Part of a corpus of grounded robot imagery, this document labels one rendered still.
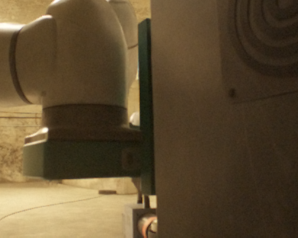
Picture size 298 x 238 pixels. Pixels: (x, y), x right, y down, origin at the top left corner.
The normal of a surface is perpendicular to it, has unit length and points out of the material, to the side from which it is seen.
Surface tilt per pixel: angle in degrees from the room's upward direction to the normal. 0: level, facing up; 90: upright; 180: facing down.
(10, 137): 90
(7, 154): 90
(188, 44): 90
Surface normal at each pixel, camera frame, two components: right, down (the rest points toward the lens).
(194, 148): -0.85, -0.07
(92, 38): 0.30, -0.21
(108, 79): 0.63, -0.10
